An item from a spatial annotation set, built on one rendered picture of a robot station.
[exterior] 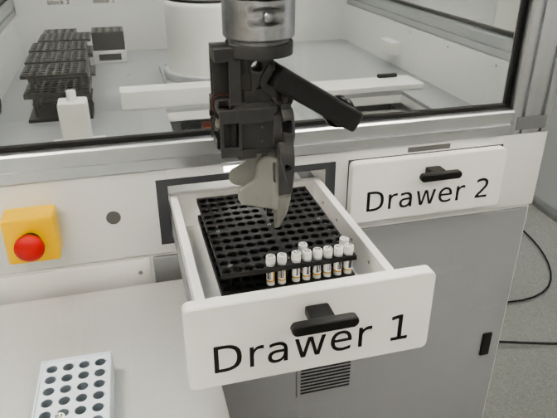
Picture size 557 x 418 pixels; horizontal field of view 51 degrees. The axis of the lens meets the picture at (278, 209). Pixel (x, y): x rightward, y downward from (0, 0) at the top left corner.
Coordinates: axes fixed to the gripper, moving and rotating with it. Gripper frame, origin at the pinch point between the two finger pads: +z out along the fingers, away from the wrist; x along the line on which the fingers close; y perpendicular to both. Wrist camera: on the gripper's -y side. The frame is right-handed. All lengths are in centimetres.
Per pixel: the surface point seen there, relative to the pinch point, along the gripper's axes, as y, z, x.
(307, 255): -3.6, 6.5, 0.9
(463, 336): -46, 47, -23
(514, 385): -89, 98, -51
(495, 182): -46, 11, -21
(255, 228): 0.8, 7.5, -9.3
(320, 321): -0.7, 6.3, 14.3
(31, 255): 31.5, 10.6, -15.3
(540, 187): -175, 88, -156
